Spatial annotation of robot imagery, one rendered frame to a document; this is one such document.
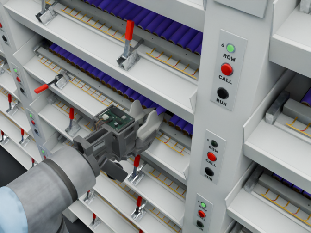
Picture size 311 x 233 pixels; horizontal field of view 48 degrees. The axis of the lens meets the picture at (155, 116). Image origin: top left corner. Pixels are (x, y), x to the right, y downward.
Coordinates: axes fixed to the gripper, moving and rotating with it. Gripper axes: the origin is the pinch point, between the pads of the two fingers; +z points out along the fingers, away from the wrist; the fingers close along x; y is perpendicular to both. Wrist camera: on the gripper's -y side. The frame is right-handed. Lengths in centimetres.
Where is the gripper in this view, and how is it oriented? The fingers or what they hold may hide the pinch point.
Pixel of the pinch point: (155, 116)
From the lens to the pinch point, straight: 75.4
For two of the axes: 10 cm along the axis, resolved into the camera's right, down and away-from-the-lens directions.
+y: 0.1, -7.3, -6.8
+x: -7.5, -4.6, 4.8
